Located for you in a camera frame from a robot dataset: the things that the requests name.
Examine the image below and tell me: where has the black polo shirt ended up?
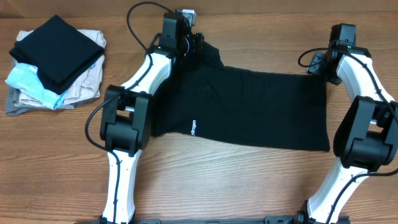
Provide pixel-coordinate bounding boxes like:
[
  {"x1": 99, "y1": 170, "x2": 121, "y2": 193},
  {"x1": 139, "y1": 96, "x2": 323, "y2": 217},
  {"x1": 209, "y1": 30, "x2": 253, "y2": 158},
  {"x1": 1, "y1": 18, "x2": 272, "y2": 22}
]
[{"x1": 152, "y1": 44, "x2": 330, "y2": 151}]

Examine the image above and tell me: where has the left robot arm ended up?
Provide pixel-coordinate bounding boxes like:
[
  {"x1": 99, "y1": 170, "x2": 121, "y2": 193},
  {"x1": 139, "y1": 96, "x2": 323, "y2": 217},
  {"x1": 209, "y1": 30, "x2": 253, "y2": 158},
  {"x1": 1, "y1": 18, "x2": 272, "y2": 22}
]
[{"x1": 99, "y1": 9, "x2": 203, "y2": 223}]

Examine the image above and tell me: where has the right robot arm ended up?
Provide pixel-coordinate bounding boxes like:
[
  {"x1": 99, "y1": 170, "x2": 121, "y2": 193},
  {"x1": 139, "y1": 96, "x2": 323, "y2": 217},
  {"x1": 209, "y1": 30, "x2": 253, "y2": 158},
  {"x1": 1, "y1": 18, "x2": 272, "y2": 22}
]
[{"x1": 265, "y1": 23, "x2": 397, "y2": 223}]

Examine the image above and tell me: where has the folded beige garment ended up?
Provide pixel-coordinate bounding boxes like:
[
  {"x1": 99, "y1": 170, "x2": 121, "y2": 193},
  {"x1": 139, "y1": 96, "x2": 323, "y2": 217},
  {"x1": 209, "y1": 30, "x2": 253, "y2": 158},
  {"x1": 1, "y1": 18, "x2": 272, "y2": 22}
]
[{"x1": 16, "y1": 29, "x2": 106, "y2": 106}]

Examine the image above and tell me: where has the folded black garment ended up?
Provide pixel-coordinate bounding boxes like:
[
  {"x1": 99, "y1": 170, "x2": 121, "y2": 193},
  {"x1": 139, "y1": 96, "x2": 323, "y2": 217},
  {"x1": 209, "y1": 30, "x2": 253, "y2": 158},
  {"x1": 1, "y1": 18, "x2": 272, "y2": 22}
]
[{"x1": 9, "y1": 15, "x2": 104, "y2": 95}]

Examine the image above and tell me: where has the folded light blue garment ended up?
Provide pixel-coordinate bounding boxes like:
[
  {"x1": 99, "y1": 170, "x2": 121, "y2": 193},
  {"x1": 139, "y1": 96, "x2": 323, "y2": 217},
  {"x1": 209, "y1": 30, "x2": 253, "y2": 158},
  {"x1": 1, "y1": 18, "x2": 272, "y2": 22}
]
[{"x1": 6, "y1": 63, "x2": 66, "y2": 110}]

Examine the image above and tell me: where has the folded grey garment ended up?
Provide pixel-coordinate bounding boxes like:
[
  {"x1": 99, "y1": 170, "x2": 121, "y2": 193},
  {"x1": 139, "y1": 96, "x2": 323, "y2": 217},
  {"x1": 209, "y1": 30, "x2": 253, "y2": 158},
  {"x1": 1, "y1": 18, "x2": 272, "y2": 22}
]
[{"x1": 5, "y1": 58, "x2": 100, "y2": 116}]

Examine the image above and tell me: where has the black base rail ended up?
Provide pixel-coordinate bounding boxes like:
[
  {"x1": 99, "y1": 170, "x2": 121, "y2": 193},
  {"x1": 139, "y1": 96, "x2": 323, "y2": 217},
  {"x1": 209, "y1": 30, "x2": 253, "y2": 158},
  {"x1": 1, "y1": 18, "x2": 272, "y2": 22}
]
[{"x1": 74, "y1": 214, "x2": 351, "y2": 224}]

